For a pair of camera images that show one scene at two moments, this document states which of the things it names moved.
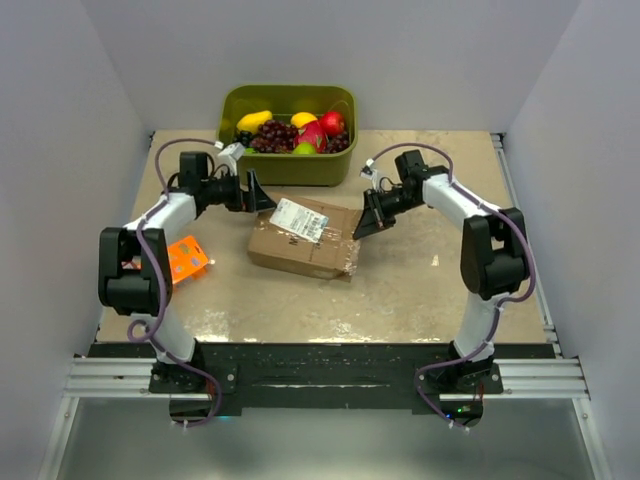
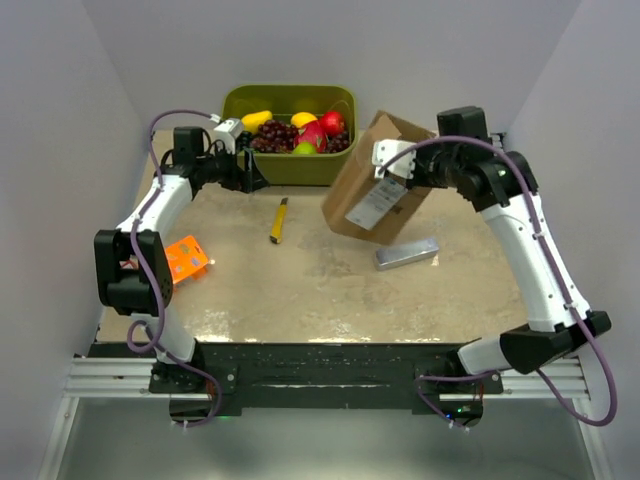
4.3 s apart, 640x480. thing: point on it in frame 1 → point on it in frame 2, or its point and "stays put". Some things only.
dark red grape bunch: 337,143 stays put
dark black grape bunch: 244,137 stays put
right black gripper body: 388,206 → 427,168
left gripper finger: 258,199 → 253,176
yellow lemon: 302,118 stays put
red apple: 333,122 stays put
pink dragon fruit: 312,132 stays put
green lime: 304,148 stays put
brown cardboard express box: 307,236 → 363,206
